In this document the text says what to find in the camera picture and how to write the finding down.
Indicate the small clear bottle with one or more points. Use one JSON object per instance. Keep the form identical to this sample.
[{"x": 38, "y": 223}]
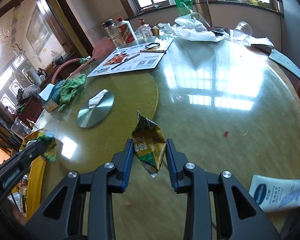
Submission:
[{"x": 144, "y": 32}]

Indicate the white plastic bag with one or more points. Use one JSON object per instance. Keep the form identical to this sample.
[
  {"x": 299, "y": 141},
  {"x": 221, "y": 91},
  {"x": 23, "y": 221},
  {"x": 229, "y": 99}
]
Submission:
[{"x": 192, "y": 28}]

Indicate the round metal disc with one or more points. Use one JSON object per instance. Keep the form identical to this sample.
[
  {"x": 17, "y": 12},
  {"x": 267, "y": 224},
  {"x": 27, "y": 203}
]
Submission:
[{"x": 95, "y": 112}]

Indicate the teal tissue box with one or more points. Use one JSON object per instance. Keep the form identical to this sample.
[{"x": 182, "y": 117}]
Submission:
[{"x": 50, "y": 102}]

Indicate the framed wall picture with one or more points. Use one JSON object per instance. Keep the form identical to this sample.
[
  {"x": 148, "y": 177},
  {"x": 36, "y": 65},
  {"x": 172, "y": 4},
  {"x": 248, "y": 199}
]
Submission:
[{"x": 40, "y": 32}]

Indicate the white folded papers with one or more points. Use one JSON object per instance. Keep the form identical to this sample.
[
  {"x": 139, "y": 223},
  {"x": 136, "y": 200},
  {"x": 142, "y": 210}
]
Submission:
[{"x": 260, "y": 42}]

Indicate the black pen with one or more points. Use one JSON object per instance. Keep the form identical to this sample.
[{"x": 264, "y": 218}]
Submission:
[{"x": 127, "y": 60}]

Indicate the dark wooden sideboard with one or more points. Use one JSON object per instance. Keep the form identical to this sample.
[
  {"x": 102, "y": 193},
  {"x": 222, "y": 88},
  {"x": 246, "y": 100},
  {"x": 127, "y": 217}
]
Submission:
[{"x": 32, "y": 105}]

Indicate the pink yellow hula hoop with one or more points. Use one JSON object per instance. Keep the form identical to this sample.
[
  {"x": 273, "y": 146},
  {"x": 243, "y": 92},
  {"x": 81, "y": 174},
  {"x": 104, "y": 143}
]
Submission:
[{"x": 65, "y": 63}]

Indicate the green gold triangular snack packet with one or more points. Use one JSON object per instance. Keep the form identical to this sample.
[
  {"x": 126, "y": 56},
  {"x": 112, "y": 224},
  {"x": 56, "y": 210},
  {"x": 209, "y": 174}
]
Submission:
[{"x": 147, "y": 147}]

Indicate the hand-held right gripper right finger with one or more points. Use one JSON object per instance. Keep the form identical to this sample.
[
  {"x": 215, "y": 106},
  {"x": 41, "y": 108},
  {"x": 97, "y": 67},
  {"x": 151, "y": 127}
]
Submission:
[{"x": 171, "y": 165}]

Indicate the yellow cardboard tray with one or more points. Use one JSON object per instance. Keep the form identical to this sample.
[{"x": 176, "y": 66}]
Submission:
[{"x": 37, "y": 180}]

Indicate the steel thermos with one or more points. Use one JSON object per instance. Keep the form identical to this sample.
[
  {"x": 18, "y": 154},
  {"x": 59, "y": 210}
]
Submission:
[{"x": 202, "y": 12}]

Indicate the small gold box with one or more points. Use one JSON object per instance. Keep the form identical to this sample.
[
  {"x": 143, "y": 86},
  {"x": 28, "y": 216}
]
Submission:
[{"x": 157, "y": 31}]

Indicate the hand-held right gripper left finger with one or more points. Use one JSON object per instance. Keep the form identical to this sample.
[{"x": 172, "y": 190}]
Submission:
[{"x": 127, "y": 165}]

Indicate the clear plastic bag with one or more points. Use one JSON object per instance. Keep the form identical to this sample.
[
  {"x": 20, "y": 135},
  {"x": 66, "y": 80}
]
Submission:
[{"x": 31, "y": 90}]

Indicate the green cloth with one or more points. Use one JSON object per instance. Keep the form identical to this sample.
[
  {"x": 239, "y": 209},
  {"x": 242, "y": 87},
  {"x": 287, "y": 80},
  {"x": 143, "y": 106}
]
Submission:
[{"x": 70, "y": 87}]

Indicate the green yellow snack packet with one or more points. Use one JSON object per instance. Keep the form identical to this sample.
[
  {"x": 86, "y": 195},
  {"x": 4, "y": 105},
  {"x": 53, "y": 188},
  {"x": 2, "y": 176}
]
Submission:
[{"x": 50, "y": 155}]

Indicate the white tumbler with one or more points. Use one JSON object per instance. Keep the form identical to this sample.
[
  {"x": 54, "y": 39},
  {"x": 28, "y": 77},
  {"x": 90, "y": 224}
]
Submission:
[{"x": 33, "y": 76}]

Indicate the white liquor bottle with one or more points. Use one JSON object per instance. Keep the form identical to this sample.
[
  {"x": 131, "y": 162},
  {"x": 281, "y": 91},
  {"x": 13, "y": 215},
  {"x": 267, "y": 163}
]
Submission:
[{"x": 126, "y": 32}]

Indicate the white blue wipes packet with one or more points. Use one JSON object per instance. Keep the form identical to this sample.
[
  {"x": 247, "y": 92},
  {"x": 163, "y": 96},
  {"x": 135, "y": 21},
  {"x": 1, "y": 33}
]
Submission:
[{"x": 272, "y": 192}]

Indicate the clear jar with black lid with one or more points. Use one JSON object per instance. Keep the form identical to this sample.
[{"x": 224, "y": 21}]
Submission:
[{"x": 113, "y": 36}]

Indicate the pink fly swatter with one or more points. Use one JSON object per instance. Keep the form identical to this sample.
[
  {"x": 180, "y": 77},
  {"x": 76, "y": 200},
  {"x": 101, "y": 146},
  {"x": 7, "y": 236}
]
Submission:
[{"x": 102, "y": 48}]

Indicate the printed poster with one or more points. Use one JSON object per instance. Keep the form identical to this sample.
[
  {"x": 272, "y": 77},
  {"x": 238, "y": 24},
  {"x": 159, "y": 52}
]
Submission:
[{"x": 130, "y": 60}]

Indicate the small red scrap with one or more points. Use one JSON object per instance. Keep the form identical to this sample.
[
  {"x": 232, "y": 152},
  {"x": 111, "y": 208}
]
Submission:
[{"x": 225, "y": 134}]

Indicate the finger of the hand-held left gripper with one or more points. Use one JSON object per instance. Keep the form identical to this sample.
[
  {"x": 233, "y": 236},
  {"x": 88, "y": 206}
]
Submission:
[{"x": 35, "y": 150}]

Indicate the clear plastic cup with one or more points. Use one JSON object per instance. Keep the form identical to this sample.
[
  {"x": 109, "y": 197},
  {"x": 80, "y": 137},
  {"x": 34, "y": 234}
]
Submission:
[{"x": 243, "y": 31}]

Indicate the light blue card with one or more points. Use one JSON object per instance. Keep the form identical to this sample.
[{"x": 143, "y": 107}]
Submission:
[{"x": 287, "y": 63}]

